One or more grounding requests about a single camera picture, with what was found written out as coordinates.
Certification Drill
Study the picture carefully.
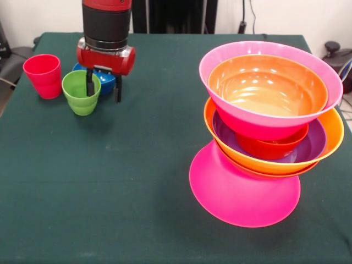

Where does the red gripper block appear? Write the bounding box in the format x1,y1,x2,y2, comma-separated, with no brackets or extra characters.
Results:
76,38,136,103

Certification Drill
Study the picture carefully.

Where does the pink bowl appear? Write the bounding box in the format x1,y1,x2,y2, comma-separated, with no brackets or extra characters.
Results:
189,140,301,228
199,40,344,141

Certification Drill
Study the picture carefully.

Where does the shallow red-orange bowl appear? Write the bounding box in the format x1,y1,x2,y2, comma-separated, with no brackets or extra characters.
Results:
208,54,329,117

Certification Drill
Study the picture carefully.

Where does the deep red-orange bowl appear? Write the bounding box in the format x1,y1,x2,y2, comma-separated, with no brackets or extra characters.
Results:
214,140,320,180

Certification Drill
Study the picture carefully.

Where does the orange bowl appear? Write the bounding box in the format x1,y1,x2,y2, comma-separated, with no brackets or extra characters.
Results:
203,96,345,176

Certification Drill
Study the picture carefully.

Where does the blue bowl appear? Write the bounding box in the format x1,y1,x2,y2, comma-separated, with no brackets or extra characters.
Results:
72,62,117,96

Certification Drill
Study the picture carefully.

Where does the green cup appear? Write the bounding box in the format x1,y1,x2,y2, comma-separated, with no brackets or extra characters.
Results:
62,69,102,117

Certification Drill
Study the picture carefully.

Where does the red cup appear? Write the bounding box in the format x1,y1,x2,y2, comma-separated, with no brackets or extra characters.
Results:
23,54,63,100

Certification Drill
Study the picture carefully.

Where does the small red bowl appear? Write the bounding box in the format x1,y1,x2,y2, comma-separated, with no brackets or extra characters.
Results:
235,124,309,161

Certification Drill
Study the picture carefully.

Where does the dark green tablecloth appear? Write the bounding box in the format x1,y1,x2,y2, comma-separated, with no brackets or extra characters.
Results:
0,32,352,264

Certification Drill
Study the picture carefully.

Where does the black cable with plug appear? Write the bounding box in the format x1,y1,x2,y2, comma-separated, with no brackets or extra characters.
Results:
238,0,248,34

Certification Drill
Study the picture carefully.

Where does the purple bowl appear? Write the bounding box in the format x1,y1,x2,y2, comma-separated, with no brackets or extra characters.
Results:
212,109,327,163

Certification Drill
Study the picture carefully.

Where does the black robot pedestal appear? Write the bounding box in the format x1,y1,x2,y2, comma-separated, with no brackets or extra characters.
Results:
131,0,218,34

